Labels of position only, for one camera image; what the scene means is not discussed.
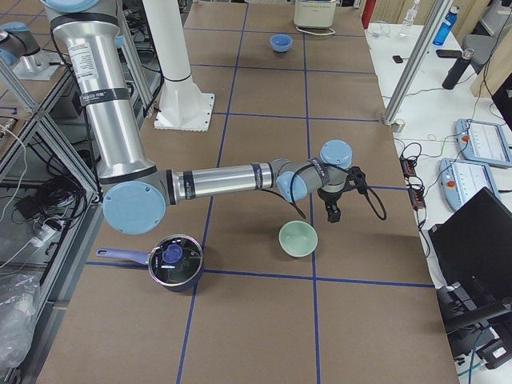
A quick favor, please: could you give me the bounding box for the green bowl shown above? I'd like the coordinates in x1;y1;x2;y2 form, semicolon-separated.
278;221;318;258

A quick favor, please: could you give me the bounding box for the black orange adapter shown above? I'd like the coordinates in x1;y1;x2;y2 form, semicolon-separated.
400;158;417;178
408;187;426;211

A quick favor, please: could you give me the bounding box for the black monitor stand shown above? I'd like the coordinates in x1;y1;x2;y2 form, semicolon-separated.
436;282;511;334

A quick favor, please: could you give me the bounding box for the clear plastic bottle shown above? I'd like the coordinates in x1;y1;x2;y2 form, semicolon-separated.
398;0;420;37

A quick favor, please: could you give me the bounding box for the teach pendant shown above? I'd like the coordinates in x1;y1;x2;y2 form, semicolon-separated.
439;158;501;211
454;118;511;168

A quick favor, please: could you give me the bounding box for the plastic bag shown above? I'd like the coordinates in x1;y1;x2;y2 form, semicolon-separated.
1;274;40;371

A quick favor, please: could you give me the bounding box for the bundle of black cables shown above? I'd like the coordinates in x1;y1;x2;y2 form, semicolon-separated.
11;175;91;237

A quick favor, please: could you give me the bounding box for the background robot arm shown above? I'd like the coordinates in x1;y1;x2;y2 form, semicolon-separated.
1;22;57;81

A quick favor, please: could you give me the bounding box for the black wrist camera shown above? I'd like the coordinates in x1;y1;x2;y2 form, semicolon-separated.
349;166;366;190

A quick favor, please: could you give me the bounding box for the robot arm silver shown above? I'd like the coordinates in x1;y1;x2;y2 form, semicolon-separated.
44;1;352;234

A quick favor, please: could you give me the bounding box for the black orange adapter upper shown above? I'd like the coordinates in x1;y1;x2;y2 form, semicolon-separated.
400;158;417;178

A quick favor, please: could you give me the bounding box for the black thermos bottle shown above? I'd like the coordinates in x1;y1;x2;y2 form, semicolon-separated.
442;48;475;90

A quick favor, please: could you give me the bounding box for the black orange adapter lower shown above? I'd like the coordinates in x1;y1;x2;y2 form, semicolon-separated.
408;187;426;211

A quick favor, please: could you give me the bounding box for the upper teach pendant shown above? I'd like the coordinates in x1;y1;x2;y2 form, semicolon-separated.
454;118;511;168

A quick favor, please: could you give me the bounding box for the black phone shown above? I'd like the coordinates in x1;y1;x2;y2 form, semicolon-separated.
436;50;462;58

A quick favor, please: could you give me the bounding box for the purple saucepan with glass lid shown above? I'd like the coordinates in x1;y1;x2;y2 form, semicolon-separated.
96;234;204;292

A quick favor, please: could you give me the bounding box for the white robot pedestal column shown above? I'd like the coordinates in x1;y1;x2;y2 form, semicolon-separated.
143;0;215;132

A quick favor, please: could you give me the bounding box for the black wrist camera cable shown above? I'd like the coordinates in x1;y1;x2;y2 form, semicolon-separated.
289;166;387;221

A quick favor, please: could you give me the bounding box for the aluminium cage frame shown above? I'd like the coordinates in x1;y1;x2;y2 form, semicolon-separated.
0;59;161;305

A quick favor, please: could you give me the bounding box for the aluminium frame post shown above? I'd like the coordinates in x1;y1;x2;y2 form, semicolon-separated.
382;0;453;133

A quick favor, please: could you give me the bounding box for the white appliance box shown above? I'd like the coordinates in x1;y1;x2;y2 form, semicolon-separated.
294;0;337;29

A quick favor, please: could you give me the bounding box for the black laptop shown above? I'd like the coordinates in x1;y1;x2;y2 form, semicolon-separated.
429;187;511;299

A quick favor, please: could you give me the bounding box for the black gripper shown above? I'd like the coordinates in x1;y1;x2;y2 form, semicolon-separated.
317;188;343;223

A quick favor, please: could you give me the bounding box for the blue water bottle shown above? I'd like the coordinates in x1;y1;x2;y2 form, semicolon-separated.
433;6;460;46

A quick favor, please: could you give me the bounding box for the blue bowl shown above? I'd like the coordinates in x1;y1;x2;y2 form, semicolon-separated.
270;34;294;53

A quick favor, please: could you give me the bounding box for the lower teach pendant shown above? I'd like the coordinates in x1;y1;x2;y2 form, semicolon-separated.
439;158;501;211

